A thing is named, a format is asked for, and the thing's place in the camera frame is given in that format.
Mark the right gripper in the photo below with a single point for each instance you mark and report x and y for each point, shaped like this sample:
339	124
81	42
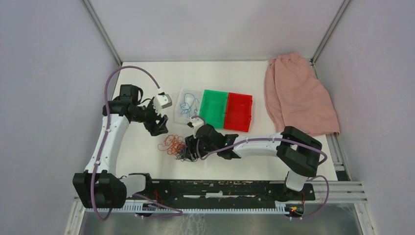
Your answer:
191	142

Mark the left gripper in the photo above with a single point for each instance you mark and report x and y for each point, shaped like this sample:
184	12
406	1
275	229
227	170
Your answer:
162	129

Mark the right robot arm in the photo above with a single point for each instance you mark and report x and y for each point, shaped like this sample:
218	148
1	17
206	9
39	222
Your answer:
300	152

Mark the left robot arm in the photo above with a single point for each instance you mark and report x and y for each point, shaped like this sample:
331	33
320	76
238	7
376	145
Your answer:
98	186

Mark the clear plastic bin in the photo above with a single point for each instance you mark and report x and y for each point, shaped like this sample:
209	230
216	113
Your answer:
187	104

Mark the green plastic bin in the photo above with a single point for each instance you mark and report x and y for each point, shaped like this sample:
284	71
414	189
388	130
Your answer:
213	108

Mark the red plastic bin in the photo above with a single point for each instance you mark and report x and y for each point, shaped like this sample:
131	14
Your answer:
238	114

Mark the pink cloth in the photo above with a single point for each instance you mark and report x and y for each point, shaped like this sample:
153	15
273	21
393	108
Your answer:
295	97

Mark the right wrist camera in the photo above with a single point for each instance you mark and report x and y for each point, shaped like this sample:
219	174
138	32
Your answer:
195	122

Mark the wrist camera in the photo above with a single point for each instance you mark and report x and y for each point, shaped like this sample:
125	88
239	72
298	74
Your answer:
161	102
195	122

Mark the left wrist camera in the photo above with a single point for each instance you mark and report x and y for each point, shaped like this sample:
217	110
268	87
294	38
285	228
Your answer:
161	102

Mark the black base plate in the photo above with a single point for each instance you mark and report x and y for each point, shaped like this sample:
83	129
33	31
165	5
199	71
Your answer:
206	194

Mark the white slotted cable duct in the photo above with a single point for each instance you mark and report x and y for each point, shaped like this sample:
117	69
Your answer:
141	207

